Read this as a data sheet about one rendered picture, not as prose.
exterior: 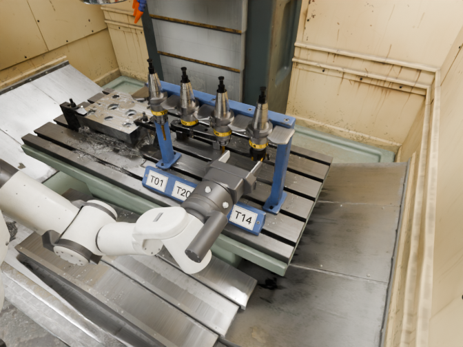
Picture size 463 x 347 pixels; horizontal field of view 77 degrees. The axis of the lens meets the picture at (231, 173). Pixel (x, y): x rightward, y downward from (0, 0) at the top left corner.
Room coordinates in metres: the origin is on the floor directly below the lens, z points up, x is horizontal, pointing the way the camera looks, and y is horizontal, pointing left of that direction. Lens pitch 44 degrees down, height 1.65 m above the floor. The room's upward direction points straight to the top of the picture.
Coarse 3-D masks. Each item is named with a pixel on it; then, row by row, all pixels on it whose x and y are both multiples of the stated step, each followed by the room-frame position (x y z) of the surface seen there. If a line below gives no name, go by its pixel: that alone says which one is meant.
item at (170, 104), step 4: (172, 96) 0.78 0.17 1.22; (176, 96) 0.78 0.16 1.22; (168, 100) 0.76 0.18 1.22; (172, 100) 0.76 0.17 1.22; (176, 100) 0.76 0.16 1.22; (160, 104) 0.74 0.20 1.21; (164, 104) 0.73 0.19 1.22; (168, 104) 0.73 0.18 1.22; (172, 104) 0.73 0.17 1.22; (164, 108) 0.72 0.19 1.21; (168, 108) 0.71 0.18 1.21; (172, 108) 0.71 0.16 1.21; (176, 108) 0.72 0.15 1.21
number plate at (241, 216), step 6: (234, 204) 0.58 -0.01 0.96; (234, 210) 0.57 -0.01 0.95; (240, 210) 0.56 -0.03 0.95; (246, 210) 0.56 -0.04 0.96; (234, 216) 0.56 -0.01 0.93; (240, 216) 0.55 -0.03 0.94; (246, 216) 0.55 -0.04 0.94; (252, 216) 0.54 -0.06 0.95; (240, 222) 0.54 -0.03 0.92; (246, 222) 0.53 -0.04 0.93; (252, 222) 0.53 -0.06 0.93; (252, 228) 0.52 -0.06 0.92
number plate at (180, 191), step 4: (176, 184) 0.68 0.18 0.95; (180, 184) 0.67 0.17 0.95; (184, 184) 0.67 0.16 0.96; (176, 188) 0.67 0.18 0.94; (180, 188) 0.66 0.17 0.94; (184, 188) 0.66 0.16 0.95; (188, 188) 0.66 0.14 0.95; (192, 188) 0.65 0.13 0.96; (172, 192) 0.66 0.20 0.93; (176, 192) 0.66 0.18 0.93; (180, 192) 0.65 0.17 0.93; (184, 192) 0.65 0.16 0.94; (188, 192) 0.65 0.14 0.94; (176, 196) 0.65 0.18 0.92; (180, 196) 0.64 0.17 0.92; (184, 196) 0.64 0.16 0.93; (184, 200) 0.63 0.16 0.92
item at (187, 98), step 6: (186, 84) 0.71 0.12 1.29; (180, 90) 0.72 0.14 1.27; (186, 90) 0.71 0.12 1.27; (192, 90) 0.72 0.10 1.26; (180, 96) 0.71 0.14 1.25; (186, 96) 0.70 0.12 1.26; (192, 96) 0.71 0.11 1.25; (180, 102) 0.71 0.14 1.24; (186, 102) 0.70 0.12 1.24; (192, 102) 0.71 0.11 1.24
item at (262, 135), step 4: (248, 124) 0.62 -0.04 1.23; (248, 128) 0.61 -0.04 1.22; (252, 128) 0.60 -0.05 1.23; (268, 128) 0.60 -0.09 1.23; (248, 132) 0.61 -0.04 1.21; (252, 132) 0.59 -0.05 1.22; (256, 132) 0.60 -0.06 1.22; (260, 132) 0.59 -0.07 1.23; (264, 132) 0.59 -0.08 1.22; (268, 132) 0.59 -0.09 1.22; (252, 136) 0.59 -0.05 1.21; (256, 136) 0.60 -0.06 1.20; (260, 136) 0.59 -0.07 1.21; (264, 136) 0.59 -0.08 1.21; (260, 140) 0.59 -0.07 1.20
